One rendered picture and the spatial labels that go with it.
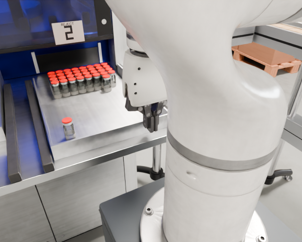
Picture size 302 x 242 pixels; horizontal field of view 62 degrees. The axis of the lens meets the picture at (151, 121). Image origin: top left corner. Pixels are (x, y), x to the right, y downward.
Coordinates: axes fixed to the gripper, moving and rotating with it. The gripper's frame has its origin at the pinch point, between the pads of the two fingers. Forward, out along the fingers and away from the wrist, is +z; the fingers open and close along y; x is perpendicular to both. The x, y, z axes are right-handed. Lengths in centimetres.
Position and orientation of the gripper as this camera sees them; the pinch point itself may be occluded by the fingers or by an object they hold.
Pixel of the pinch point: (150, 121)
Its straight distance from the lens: 52.7
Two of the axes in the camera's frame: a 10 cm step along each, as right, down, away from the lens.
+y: -8.9, 2.5, -3.8
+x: 4.5, 5.0, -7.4
